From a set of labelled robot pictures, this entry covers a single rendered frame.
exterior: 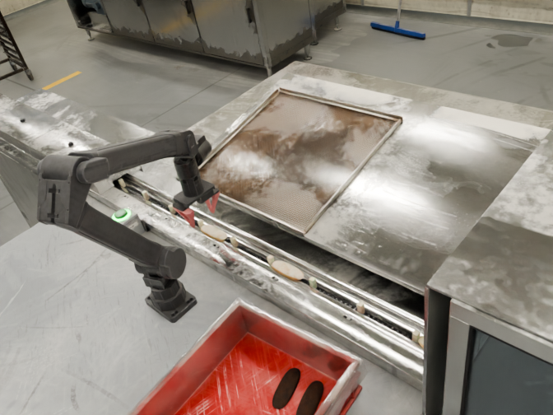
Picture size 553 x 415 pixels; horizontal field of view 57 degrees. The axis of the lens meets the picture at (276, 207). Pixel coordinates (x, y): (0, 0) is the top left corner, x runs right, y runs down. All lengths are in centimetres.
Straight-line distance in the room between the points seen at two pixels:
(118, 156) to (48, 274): 64
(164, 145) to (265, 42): 296
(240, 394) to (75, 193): 53
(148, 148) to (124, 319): 46
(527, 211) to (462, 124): 84
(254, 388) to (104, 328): 45
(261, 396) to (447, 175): 73
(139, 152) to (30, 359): 60
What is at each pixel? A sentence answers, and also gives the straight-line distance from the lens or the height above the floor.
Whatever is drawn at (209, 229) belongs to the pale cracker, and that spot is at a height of 86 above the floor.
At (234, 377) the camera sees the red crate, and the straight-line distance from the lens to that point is 117.
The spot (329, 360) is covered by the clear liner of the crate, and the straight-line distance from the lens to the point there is 107.
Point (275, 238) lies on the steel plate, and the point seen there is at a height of 82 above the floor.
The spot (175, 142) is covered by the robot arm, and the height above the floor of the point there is 119.
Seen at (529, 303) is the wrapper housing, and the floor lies 130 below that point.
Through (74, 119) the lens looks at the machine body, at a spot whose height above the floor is 82.
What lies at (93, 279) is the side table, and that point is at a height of 82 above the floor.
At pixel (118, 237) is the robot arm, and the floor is 113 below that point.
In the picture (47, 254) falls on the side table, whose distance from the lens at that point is 172.
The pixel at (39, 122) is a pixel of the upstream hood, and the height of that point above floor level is 92.
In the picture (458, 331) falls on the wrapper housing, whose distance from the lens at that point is 66.
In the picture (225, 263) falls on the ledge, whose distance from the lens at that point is 136.
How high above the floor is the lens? 178
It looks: 38 degrees down
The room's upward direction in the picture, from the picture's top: 12 degrees counter-clockwise
